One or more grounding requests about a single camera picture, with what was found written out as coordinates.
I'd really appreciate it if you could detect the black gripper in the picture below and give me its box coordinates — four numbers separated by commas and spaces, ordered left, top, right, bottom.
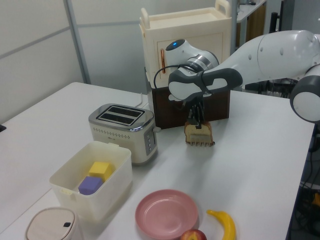
183, 94, 206, 130

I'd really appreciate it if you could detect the toast bread slice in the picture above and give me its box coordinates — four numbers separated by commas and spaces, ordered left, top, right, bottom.
184, 121, 214, 144

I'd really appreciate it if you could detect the cream chrome two-slot toaster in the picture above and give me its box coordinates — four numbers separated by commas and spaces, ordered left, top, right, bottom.
88, 103, 162, 166

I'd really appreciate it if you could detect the dark brown box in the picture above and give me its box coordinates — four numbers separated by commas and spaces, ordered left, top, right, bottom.
151, 83, 231, 130

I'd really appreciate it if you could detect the pink plate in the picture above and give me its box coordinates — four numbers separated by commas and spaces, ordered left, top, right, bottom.
134, 189, 200, 240

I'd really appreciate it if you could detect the white plastic storage box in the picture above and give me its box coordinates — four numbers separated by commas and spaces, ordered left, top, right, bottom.
49, 141, 133, 222

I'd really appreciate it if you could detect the white wooden desk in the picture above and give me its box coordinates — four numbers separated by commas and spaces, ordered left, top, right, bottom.
234, 0, 267, 48

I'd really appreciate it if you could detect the yellow foam cube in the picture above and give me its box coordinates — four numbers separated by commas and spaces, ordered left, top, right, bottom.
87, 161, 114, 182

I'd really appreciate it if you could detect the yellow banana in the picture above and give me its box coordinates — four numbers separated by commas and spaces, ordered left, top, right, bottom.
206, 209, 237, 240

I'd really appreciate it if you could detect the red apple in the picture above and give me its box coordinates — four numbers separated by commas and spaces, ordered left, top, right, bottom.
179, 228, 208, 240

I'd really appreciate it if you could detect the purple foam cube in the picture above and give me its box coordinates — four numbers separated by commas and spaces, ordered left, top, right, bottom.
77, 175, 104, 196

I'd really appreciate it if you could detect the black monitor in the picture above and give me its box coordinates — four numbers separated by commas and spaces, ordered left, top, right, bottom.
270, 0, 285, 34

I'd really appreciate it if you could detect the cream lidded trash can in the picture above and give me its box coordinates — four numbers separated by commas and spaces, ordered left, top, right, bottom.
24, 206, 85, 240

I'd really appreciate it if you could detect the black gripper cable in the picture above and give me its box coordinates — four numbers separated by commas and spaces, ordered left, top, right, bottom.
153, 63, 213, 111

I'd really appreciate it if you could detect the white toaster power cable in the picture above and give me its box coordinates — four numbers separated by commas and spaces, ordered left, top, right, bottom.
134, 92, 145, 109

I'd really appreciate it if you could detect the cream mini cabinet with handles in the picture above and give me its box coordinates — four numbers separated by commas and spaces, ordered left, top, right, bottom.
139, 0, 232, 89

